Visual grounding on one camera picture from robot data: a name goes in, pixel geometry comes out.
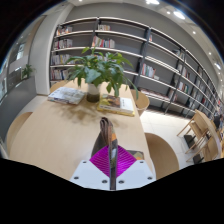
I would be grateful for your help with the white magazine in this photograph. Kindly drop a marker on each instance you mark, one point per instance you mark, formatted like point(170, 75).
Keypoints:
point(66, 95)

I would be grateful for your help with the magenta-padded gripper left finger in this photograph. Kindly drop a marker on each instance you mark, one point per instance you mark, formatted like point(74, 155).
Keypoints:
point(90, 173)

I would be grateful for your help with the green potted plant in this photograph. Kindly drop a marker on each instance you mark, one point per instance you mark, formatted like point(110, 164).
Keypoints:
point(93, 93)

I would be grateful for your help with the grey bookshelf unit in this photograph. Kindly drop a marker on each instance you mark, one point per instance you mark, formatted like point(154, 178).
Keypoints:
point(120, 35)

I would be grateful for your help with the light wooden slatted chair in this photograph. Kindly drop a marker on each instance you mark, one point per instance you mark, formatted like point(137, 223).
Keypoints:
point(210, 150)

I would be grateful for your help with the small background potted plant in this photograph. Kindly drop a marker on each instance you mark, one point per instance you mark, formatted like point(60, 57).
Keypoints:
point(27, 70)

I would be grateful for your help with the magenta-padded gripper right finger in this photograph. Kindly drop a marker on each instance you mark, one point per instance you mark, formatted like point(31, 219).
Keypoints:
point(136, 171)

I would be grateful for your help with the light wooden side table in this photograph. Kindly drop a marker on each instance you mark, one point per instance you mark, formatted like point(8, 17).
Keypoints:
point(203, 121)

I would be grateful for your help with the brown zigzag striped towel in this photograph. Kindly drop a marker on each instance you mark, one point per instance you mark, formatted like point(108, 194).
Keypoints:
point(108, 133)

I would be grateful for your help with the yellow book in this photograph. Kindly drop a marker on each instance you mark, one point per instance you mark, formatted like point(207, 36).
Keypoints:
point(115, 104)

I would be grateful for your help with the ceiling lights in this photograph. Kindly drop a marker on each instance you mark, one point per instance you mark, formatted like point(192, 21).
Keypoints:
point(179, 14)

